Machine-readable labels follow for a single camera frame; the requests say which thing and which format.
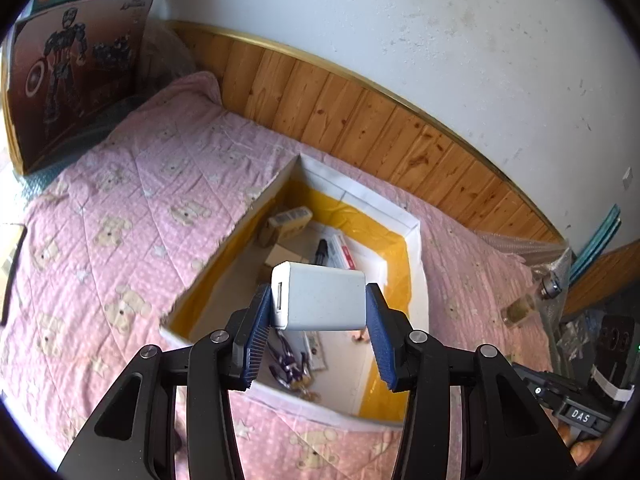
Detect pink bear print blanket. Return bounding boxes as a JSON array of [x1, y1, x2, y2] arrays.
[[0, 71, 566, 480]]

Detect robot figure toy box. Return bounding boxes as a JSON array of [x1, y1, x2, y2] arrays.
[[2, 0, 153, 176]]

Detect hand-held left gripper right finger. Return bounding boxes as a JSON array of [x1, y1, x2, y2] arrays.
[[366, 283, 576, 480]]

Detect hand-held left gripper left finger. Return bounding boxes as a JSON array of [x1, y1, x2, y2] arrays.
[[57, 283, 273, 480]]

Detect clear plastic bag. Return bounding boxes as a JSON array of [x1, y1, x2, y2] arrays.
[[555, 310, 603, 376]]

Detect red and white packet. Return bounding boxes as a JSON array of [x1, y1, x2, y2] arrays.
[[300, 232, 358, 372]]

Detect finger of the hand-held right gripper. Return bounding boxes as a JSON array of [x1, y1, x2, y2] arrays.
[[511, 364, 566, 403]]

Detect person's right hand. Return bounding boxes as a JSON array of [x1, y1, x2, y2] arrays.
[[557, 422, 608, 468]]

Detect grey wall charger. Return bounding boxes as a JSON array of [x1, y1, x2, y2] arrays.
[[270, 260, 368, 333]]

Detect blue foam strips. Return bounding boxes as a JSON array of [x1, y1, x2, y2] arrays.
[[570, 204, 623, 281]]

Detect clear bubble wrap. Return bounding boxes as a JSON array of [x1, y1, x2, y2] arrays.
[[475, 230, 573, 311]]

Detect small gold box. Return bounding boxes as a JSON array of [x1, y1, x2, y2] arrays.
[[257, 205, 314, 247]]

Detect glass bottle with metal cap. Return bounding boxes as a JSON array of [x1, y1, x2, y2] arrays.
[[500, 272, 563, 328]]

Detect white cardboard box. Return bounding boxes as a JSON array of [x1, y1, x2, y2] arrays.
[[159, 154, 433, 433]]

